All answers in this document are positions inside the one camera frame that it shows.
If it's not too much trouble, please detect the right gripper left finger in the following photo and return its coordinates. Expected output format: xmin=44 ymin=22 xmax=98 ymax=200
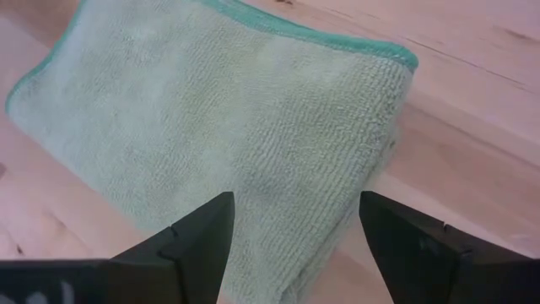
xmin=105 ymin=191 xmax=235 ymax=304

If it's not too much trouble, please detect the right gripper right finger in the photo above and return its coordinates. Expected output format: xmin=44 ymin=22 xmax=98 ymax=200
xmin=359 ymin=190 xmax=540 ymax=304

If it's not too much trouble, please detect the pale green microfiber towel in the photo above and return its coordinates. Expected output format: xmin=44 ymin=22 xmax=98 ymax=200
xmin=4 ymin=0 xmax=419 ymax=304

